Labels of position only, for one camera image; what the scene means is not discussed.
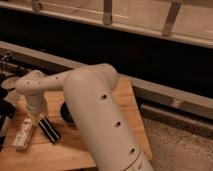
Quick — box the small clear bottle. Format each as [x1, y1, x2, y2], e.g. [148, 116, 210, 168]
[12, 118, 35, 150]

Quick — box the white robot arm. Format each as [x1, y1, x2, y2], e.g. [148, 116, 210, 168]
[15, 64, 154, 171]

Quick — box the black white striped eraser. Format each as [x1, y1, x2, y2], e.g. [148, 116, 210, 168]
[38, 118, 61, 144]

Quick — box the black ceramic cup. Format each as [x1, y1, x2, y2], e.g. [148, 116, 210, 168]
[60, 103, 74, 124]

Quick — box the black device at left edge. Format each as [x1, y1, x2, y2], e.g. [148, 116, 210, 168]
[0, 98, 17, 151]

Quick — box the round black framed mirror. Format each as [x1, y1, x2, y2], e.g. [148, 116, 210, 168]
[1, 75, 19, 91]

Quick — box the wooden board table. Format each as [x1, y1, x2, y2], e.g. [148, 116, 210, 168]
[0, 77, 152, 171]

